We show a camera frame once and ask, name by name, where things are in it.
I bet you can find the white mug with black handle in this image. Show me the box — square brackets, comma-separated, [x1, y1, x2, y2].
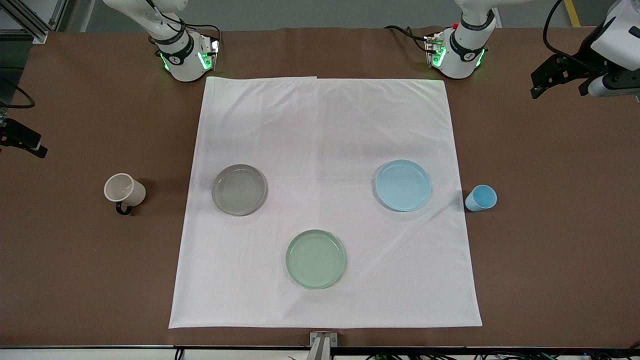
[103, 173, 147, 216]

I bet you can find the small blue cup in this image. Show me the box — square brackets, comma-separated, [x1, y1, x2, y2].
[464, 184, 498, 213]

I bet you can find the metal left base connector plate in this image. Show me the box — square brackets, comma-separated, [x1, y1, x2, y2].
[423, 31, 447, 69]

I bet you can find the metal base connector plate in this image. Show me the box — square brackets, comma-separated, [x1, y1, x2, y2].
[423, 31, 447, 69]
[199, 34, 221, 71]

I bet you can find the blue round plate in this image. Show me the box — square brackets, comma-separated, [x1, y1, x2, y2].
[374, 159, 433, 213]

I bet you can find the metal right base connector plate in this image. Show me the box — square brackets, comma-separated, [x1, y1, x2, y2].
[199, 34, 221, 71]

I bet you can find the gray round plate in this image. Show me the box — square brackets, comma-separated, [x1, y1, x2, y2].
[211, 163, 268, 217]

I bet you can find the green round plate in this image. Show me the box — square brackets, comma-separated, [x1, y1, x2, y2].
[285, 229, 347, 290]

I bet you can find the white square cloth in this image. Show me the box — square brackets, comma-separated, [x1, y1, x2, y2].
[168, 76, 483, 330]

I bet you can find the aluminium frame profile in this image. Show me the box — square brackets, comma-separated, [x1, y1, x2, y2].
[0, 0, 69, 44]

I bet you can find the black left base cable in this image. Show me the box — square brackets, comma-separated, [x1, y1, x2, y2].
[384, 24, 437, 52]

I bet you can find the black base cable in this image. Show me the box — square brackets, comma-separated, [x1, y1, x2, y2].
[384, 24, 437, 52]
[145, 0, 223, 56]

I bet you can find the black right base cable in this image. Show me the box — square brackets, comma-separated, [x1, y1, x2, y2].
[145, 0, 223, 56]

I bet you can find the metal table edge bracket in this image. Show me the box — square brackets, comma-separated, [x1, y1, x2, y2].
[309, 331, 339, 360]

